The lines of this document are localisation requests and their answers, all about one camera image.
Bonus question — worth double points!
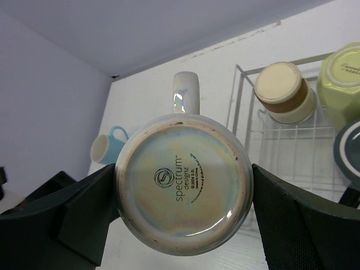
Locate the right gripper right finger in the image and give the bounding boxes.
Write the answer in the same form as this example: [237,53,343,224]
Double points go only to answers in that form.
[253,164,359,269]

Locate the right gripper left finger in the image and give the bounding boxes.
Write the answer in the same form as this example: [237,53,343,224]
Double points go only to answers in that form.
[1,164,115,269]

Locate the light blue mug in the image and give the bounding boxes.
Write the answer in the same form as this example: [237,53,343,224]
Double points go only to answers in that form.
[90,126,129,165]

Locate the dark teal mug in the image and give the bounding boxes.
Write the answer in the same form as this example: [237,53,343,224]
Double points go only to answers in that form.
[333,119,359,208]

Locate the white floral mug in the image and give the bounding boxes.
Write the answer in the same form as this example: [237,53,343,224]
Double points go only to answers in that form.
[115,71,254,256]

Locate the cream and brown cup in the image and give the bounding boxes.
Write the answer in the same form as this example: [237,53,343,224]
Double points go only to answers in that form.
[254,62,317,125]

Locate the light green mug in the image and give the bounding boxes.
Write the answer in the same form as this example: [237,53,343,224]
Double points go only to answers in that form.
[317,42,359,130]

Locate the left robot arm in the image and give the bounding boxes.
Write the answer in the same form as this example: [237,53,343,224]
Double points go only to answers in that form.
[1,166,76,214]

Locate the flat white wire rack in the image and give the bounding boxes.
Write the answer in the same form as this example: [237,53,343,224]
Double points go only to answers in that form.
[227,64,346,202]

